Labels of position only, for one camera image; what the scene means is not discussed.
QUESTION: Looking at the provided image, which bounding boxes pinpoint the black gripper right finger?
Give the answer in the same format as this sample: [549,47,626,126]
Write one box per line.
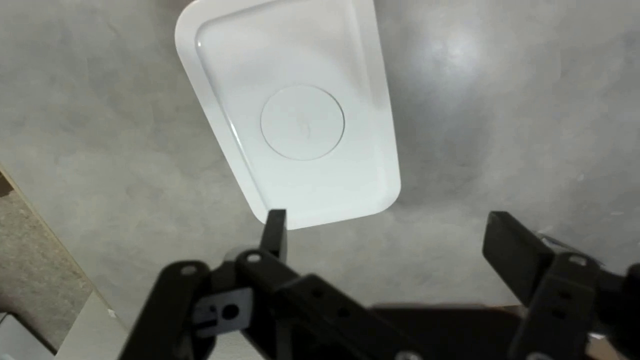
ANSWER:
[482,210,640,360]

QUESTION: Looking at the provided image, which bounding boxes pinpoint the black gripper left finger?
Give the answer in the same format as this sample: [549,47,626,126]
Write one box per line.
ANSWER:
[117,210,428,360]

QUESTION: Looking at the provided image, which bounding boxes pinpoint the white rectangular container lid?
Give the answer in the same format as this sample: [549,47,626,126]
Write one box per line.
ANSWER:
[174,0,402,231]

